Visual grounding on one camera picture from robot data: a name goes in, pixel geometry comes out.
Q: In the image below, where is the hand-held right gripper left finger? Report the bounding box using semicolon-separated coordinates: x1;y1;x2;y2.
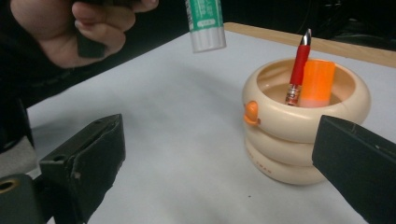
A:
37;113;127;224

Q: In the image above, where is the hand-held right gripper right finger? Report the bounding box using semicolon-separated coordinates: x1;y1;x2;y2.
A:
311;115;396;224

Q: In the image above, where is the cream ringed pen holder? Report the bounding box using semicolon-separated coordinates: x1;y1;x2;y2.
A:
242;57;372;187

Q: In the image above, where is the orange highlighter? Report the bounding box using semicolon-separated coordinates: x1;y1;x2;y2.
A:
298;59;337;109

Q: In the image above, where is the red pen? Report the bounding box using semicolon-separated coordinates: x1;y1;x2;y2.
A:
284;28;313;106

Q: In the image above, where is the green and white glue stick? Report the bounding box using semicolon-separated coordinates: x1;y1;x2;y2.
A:
185;0;228;54

